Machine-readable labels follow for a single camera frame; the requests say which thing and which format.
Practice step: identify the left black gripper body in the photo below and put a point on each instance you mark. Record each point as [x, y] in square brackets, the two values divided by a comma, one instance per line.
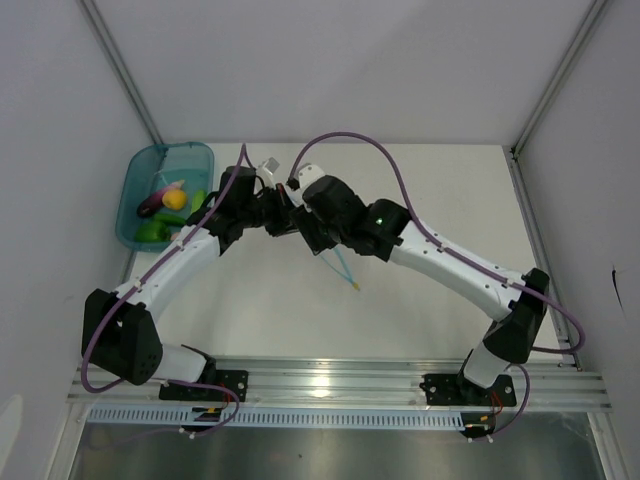
[269, 211]

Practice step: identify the white slotted cable duct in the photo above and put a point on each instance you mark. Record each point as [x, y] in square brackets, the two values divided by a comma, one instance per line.
[279, 417]

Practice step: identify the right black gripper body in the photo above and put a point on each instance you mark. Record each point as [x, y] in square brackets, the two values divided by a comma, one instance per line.
[318, 235]

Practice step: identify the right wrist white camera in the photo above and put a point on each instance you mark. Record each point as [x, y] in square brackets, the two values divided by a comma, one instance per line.
[304, 177]

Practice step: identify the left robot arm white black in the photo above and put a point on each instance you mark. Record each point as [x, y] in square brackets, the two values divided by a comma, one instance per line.
[119, 330]

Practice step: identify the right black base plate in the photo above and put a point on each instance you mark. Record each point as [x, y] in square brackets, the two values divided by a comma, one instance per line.
[444, 389]

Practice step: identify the yellow toy lemon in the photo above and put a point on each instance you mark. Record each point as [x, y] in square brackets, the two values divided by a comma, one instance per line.
[175, 199]

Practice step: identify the aluminium mounting rail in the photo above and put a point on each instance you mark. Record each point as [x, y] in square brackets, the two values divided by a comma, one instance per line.
[394, 384]

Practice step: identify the clear zip top bag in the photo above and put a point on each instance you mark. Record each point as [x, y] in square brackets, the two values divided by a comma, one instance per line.
[342, 270]

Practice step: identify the green toy bell pepper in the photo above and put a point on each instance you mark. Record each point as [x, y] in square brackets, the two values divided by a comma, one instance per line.
[153, 232]

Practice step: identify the right aluminium frame post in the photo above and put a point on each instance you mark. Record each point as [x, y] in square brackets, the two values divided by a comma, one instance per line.
[570, 57]

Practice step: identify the light green toy cucumber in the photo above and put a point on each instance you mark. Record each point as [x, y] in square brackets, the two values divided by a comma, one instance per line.
[198, 199]

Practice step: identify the teal plastic bin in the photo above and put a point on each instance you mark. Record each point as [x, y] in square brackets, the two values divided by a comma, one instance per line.
[190, 164]

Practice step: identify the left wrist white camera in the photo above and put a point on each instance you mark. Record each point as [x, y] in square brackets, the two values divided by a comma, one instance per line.
[270, 167]

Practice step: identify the wrist white camera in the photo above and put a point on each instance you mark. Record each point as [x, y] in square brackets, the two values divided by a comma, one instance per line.
[304, 177]
[270, 167]

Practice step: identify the left aluminium frame post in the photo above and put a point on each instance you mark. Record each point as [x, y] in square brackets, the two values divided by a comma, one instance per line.
[114, 57]

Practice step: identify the dark green toy chili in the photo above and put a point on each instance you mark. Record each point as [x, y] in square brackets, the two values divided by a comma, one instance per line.
[169, 219]

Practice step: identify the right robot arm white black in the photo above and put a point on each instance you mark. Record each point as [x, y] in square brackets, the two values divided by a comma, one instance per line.
[330, 213]

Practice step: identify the aluminium frame post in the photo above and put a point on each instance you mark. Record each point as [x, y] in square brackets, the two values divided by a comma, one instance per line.
[114, 57]
[570, 57]

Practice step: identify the purple toy eggplant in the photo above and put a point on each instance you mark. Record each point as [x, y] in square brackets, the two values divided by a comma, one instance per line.
[151, 204]

